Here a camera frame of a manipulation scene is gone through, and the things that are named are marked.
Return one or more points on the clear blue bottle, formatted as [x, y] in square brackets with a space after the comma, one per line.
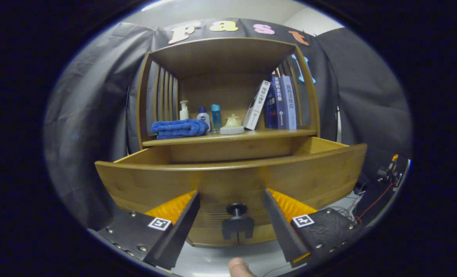
[216, 119]

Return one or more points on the white bottle with blue cap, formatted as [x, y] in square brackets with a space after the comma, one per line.
[203, 117]

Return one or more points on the blue folded towel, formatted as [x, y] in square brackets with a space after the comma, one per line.
[180, 129]

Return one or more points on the black backdrop cloth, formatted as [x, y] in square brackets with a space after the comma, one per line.
[89, 115]

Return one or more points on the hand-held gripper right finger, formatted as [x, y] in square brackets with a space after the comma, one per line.
[280, 227]

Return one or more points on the wooden cabinet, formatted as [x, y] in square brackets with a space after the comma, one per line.
[220, 57]

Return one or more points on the wooden countertop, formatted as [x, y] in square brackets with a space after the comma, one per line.
[274, 134]

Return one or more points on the wooden cabinet door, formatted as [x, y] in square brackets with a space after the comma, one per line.
[263, 234]
[209, 236]

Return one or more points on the pale blue book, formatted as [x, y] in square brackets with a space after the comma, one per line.
[289, 104]

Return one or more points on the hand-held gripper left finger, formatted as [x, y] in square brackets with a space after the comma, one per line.
[182, 227]

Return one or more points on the white book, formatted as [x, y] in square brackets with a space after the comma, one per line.
[256, 105]

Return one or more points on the dark blue book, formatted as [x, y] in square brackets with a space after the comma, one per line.
[278, 104]

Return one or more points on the white pump bottle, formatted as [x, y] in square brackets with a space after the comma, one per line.
[184, 113]

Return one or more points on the black device with orange part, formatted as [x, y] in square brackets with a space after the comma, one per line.
[370, 200]

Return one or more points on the wooden drawer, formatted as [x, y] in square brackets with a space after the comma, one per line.
[220, 181]

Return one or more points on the black round drawer knob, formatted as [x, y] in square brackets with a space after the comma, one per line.
[237, 209]

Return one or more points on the beige lidded teacup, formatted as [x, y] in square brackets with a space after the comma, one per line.
[233, 117]

